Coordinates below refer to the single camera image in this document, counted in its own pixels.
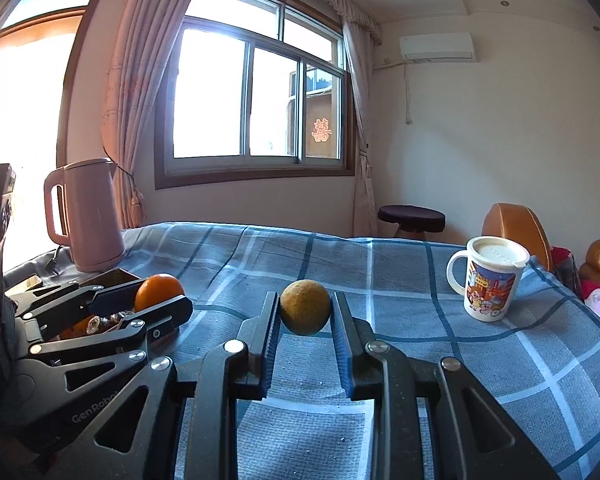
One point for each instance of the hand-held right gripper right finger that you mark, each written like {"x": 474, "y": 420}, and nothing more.
{"x": 344, "y": 355}

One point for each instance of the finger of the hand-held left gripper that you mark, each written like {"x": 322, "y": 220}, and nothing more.
{"x": 110, "y": 297}
{"x": 172, "y": 312}

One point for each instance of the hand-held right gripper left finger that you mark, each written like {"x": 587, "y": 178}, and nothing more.
{"x": 272, "y": 350}

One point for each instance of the pink metal tin box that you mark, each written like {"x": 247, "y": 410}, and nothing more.
{"x": 112, "y": 277}

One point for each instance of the large mandarin orange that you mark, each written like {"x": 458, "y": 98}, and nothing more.
{"x": 157, "y": 290}

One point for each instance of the small yellow-green citrus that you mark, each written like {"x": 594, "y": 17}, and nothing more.
{"x": 305, "y": 307}

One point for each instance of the small mandarin orange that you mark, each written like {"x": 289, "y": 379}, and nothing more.
{"x": 80, "y": 331}

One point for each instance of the pink electric kettle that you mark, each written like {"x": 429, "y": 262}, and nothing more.
{"x": 92, "y": 215}

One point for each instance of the grey cloth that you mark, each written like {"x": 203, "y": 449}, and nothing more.
{"x": 30, "y": 267}

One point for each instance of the blue checked table cloth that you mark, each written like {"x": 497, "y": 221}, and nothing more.
{"x": 405, "y": 280}

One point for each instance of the curtain tieback tassel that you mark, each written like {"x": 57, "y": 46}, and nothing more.
{"x": 137, "y": 200}

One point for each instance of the dark round stool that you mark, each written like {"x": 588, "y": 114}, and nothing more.
{"x": 411, "y": 216}

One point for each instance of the white cartoon print mug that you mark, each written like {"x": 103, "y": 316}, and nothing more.
{"x": 490, "y": 295}

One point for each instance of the white mug lid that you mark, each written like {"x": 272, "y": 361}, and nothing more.
{"x": 497, "y": 251}

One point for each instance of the tan leather armchair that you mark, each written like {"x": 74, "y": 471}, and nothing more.
{"x": 512, "y": 232}

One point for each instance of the long pink curtain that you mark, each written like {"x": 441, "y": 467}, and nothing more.
{"x": 132, "y": 85}

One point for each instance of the sliding glass window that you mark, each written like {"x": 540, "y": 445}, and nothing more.
{"x": 210, "y": 95}

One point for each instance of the narrow pink curtain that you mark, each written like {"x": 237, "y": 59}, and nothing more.
{"x": 362, "y": 135}

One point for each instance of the red window decal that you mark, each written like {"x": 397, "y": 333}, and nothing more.
{"x": 321, "y": 130}

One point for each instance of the wooden framed balcony door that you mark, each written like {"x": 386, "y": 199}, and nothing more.
{"x": 35, "y": 27}

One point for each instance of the ruffled pink curtain valance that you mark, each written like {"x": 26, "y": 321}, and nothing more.
{"x": 345, "y": 2}

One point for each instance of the white wall air conditioner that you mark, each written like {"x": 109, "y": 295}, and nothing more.
{"x": 437, "y": 46}

